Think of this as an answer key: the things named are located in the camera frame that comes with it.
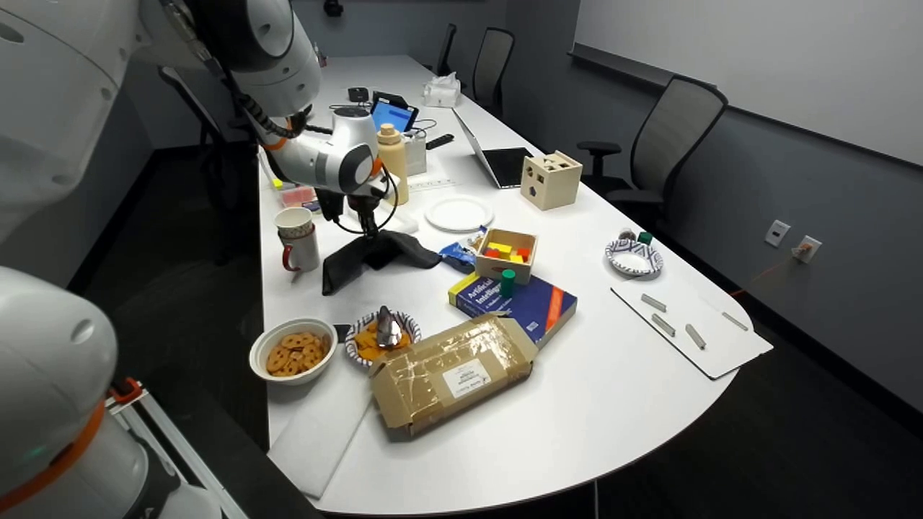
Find white paper roll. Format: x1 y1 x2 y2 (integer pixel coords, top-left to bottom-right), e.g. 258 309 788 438
383 205 424 236

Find wooden shape sorter cube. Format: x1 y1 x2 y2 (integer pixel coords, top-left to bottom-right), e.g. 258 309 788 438
518 150 584 213

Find black towel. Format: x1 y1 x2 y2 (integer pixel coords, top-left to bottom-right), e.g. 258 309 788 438
319 228 443 296

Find tan water bottle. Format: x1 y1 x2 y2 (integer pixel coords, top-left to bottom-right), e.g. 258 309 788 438
372 120 411 206

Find crumpled white plastic bag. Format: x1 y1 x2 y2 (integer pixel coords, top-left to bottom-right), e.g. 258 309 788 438
420 69 466 110

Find blue artificial intelligence book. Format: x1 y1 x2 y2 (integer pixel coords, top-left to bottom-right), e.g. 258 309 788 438
446 270 580 349

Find coiled white cable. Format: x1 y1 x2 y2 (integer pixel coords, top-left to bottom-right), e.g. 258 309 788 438
603 232 667 283

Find white mug with red handle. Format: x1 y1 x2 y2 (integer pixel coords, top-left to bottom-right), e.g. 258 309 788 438
273 205 323 274

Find wooden tray of coloured blocks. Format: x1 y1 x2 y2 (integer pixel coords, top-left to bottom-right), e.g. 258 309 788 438
473 225 540 287

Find white paper sheet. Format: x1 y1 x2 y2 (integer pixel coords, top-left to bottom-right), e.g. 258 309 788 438
266 368 378 500

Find silver foil wrapper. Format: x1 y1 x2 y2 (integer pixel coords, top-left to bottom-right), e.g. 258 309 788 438
372 303 408 352

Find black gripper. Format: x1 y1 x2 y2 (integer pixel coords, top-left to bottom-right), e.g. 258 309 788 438
315 182 390 248

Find grey laptop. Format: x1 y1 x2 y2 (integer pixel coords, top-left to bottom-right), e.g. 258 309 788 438
449 105 534 190

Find blue snack packet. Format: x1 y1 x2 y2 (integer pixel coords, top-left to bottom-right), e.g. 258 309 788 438
437 239 481 275

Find flat white panel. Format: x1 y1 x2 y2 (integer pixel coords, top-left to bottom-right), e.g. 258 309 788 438
608 270 775 382

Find clear plastic toy bin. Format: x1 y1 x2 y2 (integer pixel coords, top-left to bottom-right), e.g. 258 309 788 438
271 179 319 213

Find black mesh office chair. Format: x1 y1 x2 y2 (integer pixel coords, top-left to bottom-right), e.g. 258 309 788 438
573 74 729 225
470 25 517 111

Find black tablet with blue screen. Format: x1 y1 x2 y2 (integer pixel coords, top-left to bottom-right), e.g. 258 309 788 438
368 88 420 137

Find white bowl of pretzel crackers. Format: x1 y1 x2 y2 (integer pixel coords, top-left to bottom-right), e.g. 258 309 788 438
247 313 339 385

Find white wall whiteboard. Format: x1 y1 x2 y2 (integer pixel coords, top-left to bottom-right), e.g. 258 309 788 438
570 0 923 170

